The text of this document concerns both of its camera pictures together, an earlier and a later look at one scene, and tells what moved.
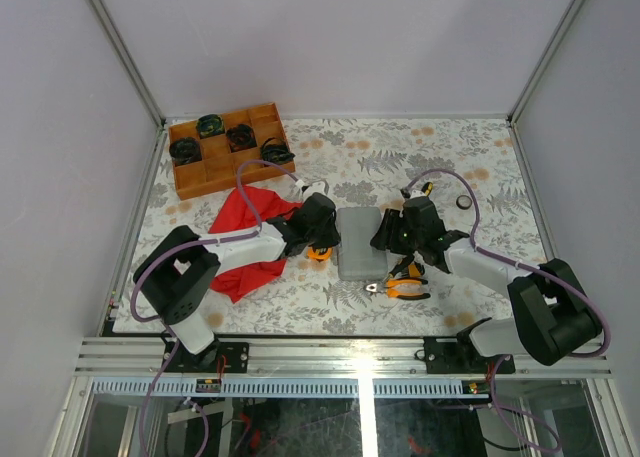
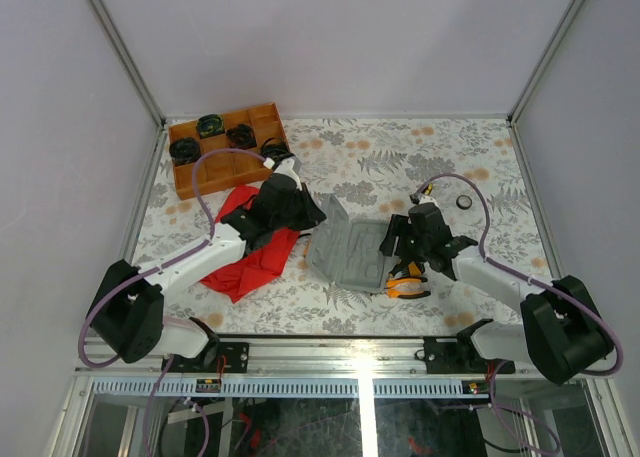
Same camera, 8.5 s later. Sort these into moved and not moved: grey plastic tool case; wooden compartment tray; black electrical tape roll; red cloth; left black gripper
Moved: grey plastic tool case; left black gripper
Not moved: wooden compartment tray; red cloth; black electrical tape roll
